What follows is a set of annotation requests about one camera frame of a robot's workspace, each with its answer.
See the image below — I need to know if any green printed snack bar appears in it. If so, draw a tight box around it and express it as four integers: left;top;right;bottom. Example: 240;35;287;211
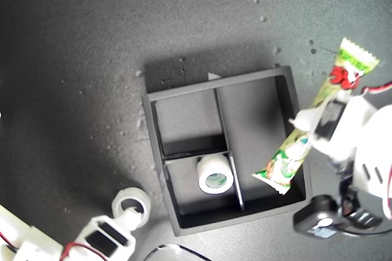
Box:
252;37;380;196

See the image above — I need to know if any white tape roll green core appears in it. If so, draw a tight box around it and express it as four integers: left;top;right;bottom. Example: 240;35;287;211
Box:
197;154;236;195

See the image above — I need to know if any black tray with wells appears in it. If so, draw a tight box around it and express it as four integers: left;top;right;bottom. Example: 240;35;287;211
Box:
142;65;313;237

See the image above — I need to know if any arm red wire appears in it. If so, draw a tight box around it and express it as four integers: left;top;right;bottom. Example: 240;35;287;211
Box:
361;81;392;96
59;241;105;261

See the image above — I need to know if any black camera cable white connector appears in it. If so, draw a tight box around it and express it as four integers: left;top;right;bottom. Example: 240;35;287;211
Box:
143;244;212;261

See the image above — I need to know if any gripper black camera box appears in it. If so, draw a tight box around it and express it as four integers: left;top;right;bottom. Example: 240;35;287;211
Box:
293;195;341;240

